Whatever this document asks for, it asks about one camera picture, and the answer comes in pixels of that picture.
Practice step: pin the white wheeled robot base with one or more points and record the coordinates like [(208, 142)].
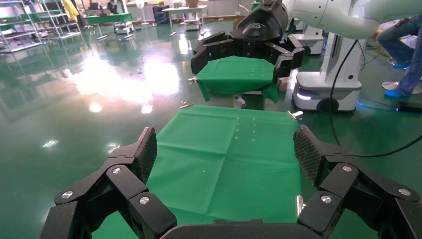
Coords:
[(329, 89), (310, 39)]

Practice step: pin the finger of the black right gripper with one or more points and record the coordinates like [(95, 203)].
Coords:
[(214, 49), (286, 59)]

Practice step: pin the green tablecloth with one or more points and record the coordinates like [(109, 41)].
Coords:
[(237, 76), (214, 148)]

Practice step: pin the white long table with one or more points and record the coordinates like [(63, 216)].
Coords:
[(184, 9)]

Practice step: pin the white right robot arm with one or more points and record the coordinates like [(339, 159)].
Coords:
[(329, 16)]

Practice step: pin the green covered table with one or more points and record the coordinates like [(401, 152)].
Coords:
[(108, 18)]

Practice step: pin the metal shelf rack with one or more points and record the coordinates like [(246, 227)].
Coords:
[(66, 33), (19, 33)]

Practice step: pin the white round chair base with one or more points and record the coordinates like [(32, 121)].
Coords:
[(390, 86)]

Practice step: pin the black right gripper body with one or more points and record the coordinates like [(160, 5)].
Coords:
[(260, 26)]

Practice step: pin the yellow hanging jacket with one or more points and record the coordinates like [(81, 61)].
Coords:
[(70, 10)]

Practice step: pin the black power adapter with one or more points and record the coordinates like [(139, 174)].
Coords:
[(410, 107)]

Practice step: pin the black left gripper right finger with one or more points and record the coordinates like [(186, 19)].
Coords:
[(339, 179)]

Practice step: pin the person in blue jeans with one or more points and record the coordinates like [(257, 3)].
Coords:
[(413, 66)]

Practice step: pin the white pedestal fan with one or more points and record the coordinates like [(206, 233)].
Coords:
[(141, 5)]

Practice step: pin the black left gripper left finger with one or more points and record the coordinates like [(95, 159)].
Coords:
[(125, 178)]

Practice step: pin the small white mobile robot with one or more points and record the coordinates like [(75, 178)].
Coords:
[(192, 24), (123, 29)]

